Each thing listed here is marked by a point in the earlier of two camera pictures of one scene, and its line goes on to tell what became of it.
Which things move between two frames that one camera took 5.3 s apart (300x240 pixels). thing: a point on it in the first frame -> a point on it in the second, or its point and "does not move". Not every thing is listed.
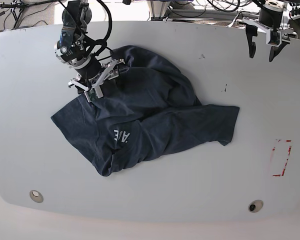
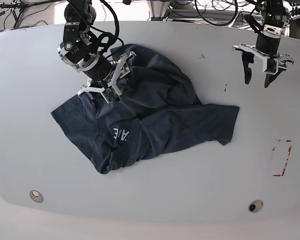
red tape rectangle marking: [288, 153] does not move
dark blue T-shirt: [150, 110] does not move
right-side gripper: [269, 18] -> [268, 49]
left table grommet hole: [36, 196] does not move
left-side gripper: [93, 74] -> [103, 74]
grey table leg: [296, 27] does not move
